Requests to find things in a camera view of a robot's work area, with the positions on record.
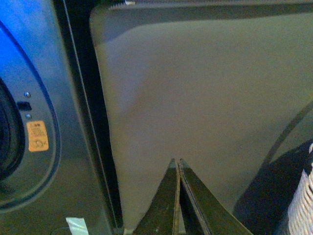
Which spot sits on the silver tape strip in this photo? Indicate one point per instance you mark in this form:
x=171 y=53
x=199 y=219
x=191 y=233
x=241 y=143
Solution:
x=77 y=226

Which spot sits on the orange warning sticker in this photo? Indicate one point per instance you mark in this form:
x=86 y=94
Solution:
x=37 y=136

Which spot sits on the white woven rope basket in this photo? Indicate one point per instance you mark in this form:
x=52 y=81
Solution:
x=300 y=211

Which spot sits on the black rubber door gasket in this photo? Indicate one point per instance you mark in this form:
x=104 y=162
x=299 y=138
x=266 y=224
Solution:
x=12 y=135

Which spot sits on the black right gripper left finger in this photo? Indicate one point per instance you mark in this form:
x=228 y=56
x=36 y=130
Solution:
x=162 y=216

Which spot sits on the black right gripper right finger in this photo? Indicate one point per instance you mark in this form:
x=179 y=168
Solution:
x=202 y=213

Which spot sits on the grey front-load washing machine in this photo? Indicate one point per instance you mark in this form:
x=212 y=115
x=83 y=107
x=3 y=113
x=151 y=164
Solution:
x=40 y=66

